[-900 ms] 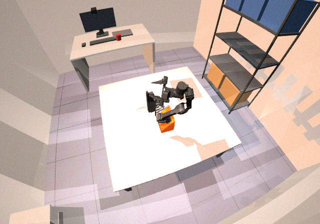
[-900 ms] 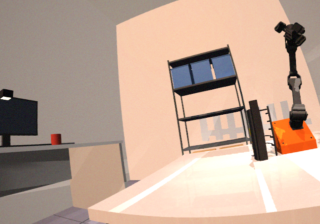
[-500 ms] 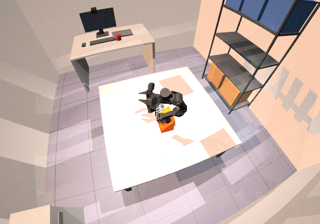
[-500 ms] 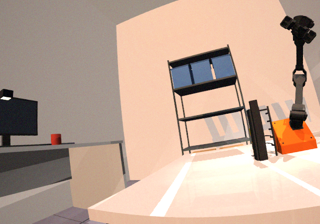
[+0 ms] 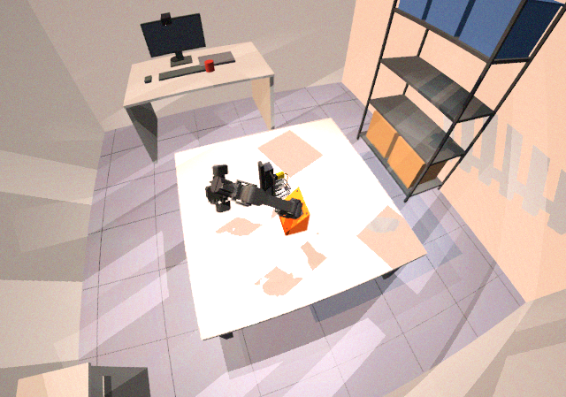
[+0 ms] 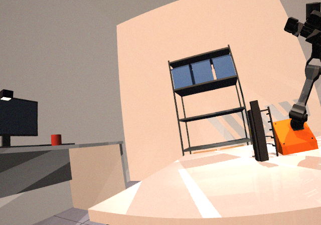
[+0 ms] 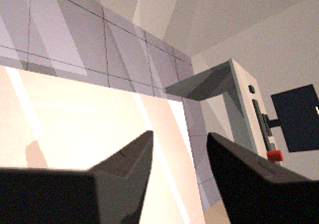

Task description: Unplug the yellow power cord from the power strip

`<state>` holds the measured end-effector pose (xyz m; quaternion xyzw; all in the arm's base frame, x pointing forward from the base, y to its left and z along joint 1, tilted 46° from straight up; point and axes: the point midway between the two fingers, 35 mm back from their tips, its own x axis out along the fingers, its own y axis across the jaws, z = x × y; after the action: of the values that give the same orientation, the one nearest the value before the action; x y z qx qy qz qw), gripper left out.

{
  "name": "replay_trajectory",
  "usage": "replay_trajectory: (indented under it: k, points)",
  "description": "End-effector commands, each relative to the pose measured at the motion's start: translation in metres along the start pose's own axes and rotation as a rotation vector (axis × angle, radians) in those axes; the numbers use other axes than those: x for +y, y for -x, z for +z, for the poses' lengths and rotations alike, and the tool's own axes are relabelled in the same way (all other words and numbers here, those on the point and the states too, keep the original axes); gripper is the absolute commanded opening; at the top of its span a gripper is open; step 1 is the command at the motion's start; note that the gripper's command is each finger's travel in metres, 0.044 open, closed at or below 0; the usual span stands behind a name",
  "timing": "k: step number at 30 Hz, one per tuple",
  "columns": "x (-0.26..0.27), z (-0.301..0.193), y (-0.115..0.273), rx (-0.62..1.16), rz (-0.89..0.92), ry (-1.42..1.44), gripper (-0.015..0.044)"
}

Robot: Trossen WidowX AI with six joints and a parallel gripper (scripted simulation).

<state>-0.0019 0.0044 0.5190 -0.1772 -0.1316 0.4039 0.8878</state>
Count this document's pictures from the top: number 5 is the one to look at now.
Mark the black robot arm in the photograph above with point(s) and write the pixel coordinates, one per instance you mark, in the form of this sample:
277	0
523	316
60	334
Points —
250	195

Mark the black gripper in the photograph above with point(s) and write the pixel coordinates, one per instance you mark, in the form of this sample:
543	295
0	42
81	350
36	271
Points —
221	170

